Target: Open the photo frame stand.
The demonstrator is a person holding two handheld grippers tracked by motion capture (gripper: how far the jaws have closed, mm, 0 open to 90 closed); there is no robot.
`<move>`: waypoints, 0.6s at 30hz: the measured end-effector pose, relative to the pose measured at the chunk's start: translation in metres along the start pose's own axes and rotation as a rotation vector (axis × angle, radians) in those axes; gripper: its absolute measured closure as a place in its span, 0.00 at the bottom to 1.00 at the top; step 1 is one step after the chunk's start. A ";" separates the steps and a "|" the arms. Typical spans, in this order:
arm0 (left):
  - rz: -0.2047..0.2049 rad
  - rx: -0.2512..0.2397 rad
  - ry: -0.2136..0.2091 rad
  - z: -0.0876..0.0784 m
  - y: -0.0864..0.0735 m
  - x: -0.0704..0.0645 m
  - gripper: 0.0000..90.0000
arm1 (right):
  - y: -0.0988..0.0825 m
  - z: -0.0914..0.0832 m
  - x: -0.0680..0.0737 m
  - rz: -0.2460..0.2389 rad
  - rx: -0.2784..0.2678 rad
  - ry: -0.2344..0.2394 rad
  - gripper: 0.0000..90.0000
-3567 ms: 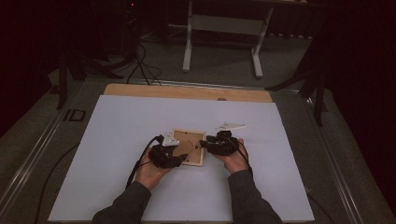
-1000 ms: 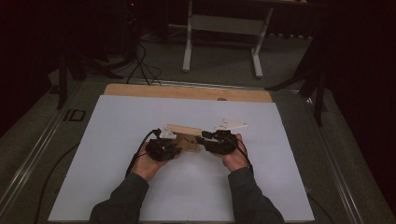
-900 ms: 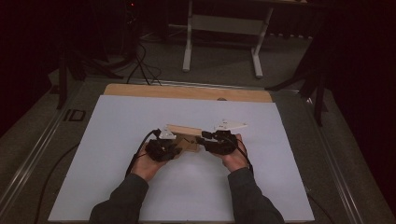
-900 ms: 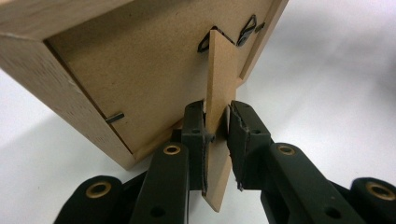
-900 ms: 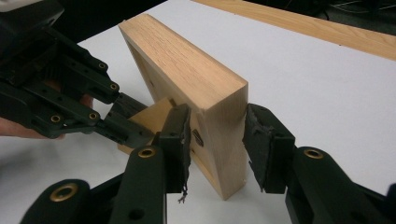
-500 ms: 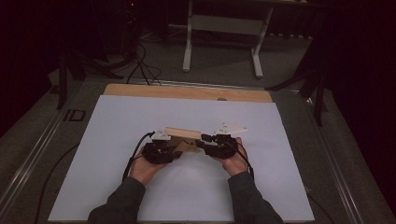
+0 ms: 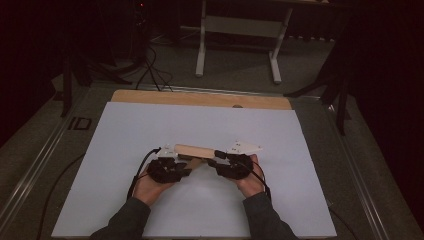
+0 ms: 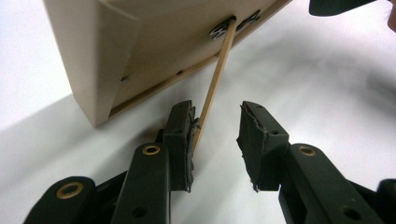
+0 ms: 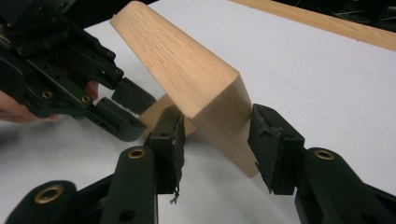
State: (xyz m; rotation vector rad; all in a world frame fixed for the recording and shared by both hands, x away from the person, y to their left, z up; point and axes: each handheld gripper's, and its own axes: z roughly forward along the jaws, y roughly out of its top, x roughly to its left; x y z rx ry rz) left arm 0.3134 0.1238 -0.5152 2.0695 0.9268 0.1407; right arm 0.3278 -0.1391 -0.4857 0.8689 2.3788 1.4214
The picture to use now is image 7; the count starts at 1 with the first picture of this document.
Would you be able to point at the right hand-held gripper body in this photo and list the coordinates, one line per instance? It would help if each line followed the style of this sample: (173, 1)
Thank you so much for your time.
(235, 166)

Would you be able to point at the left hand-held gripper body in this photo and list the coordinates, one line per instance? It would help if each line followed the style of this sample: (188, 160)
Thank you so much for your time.
(166, 170)

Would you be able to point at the small wooden block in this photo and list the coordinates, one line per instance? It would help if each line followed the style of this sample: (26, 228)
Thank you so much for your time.
(195, 151)

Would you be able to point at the person's right hand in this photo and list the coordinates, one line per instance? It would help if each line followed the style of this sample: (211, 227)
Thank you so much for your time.
(250, 186)

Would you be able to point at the person's left hand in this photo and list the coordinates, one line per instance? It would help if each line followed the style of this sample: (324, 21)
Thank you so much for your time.
(150, 190)

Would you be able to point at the white table cover sheet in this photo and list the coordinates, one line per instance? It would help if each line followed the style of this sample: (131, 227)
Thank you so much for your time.
(200, 126)

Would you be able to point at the black stand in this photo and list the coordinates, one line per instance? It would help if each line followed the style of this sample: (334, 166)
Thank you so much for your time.
(85, 71)
(333, 86)

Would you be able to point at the metal floor rail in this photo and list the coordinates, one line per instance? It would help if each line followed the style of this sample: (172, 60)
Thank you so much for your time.
(360, 173)
(36, 170)
(233, 90)

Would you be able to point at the white metal desk frame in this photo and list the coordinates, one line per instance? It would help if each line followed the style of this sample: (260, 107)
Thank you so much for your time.
(240, 26)

